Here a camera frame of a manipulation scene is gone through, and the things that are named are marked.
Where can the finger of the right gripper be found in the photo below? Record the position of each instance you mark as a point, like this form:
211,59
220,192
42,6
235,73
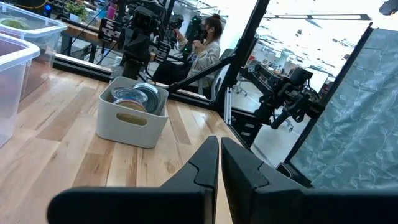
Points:
143,46
130,46

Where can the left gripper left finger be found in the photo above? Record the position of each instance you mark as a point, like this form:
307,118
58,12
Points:
174,199

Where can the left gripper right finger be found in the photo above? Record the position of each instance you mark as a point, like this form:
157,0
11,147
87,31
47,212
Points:
264,199

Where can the blue yellow label tin can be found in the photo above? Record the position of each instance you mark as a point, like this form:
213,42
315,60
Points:
129,93

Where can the green label tin can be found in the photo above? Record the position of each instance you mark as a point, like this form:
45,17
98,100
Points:
151,96

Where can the green apple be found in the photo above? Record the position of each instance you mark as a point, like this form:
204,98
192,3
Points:
14,23

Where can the black background robot arm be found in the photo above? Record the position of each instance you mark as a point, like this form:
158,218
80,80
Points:
280,90

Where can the wooden background table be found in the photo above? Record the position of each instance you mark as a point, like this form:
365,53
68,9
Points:
87,34

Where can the background potted plant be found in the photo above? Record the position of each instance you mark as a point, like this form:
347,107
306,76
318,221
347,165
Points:
77,9

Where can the person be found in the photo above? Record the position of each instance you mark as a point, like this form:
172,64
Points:
205,56

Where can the clear plastic bin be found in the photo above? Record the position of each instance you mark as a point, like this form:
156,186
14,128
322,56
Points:
46,46
12,77

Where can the white office chair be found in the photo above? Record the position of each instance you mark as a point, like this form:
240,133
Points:
219,81

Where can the grey leaf-pattern partition screen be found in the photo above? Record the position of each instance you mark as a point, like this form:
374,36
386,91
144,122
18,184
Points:
357,124

